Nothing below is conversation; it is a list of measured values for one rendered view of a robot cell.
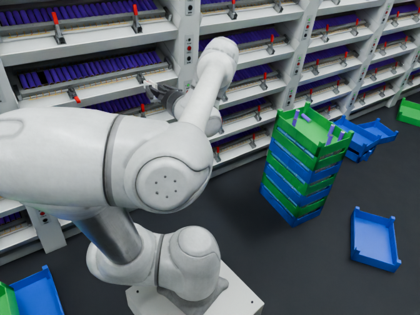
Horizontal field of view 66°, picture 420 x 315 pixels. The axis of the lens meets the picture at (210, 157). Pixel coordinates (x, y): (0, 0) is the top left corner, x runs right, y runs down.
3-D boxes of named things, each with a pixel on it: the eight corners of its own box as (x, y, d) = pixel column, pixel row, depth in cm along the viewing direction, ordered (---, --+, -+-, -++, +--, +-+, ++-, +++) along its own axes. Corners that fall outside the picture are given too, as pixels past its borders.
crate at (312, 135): (349, 145, 149) (355, 132, 144) (317, 157, 141) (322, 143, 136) (304, 114, 169) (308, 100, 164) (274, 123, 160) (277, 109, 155)
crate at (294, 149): (343, 159, 154) (349, 145, 149) (312, 171, 146) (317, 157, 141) (300, 127, 174) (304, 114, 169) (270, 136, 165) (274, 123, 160)
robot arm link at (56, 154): (160, 291, 103) (90, 285, 103) (167, 240, 111) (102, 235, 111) (103, 193, 36) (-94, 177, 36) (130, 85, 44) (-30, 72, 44)
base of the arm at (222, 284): (237, 276, 114) (239, 267, 110) (196, 326, 100) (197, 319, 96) (197, 247, 122) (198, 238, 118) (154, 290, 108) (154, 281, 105)
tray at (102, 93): (176, 84, 140) (180, 68, 132) (22, 121, 111) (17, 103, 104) (155, 52, 147) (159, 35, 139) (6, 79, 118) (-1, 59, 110)
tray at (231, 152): (270, 145, 210) (280, 133, 199) (190, 177, 182) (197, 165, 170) (254, 121, 217) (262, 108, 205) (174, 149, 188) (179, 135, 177)
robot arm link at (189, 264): (217, 304, 100) (224, 265, 86) (159, 300, 100) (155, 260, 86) (219, 259, 112) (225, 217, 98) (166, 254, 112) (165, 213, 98)
